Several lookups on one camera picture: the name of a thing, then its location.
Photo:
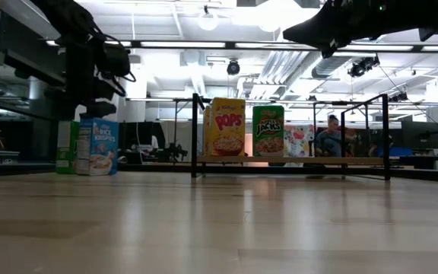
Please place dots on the black tripod equipment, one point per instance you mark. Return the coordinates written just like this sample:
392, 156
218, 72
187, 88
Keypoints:
175, 151

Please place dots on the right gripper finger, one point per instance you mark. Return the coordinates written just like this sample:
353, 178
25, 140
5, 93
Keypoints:
312, 32

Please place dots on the round white pendant lamp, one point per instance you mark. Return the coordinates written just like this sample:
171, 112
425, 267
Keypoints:
208, 22

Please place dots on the wooden shelf with black frame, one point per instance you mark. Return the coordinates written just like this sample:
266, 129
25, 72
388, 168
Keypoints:
318, 160

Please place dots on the black ceiling spot lamp cluster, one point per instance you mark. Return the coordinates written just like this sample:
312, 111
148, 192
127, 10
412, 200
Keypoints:
363, 67

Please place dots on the blue chair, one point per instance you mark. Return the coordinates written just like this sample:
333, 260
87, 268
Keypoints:
397, 151

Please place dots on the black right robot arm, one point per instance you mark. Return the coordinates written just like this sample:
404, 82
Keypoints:
424, 15

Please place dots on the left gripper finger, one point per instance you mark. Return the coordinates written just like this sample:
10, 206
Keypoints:
99, 109
104, 89

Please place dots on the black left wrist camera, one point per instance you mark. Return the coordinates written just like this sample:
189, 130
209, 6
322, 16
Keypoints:
116, 59

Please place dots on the person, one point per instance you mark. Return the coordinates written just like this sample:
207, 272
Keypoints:
329, 141

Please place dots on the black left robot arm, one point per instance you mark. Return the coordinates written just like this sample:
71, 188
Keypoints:
63, 17

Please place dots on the black monitor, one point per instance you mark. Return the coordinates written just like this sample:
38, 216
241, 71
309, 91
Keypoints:
420, 135

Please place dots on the floral patterned cloth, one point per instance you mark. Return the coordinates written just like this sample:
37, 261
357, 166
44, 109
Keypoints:
299, 139

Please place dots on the black partition screen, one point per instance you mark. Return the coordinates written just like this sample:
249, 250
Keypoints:
139, 135

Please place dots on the blue Rice Krispies cereal box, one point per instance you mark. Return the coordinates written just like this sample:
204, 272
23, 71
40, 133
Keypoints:
99, 150

